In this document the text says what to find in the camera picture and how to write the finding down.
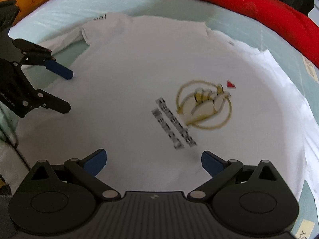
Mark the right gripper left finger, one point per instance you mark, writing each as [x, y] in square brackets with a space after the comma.
[83, 173]

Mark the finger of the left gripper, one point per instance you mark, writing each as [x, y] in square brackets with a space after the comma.
[34, 54]
[49, 101]

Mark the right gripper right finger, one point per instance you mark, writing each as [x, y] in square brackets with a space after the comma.
[221, 172]

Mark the white t-shirt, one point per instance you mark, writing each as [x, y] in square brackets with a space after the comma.
[155, 93]

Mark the teal plaid bed blanket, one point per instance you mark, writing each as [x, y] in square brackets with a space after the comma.
[56, 17]

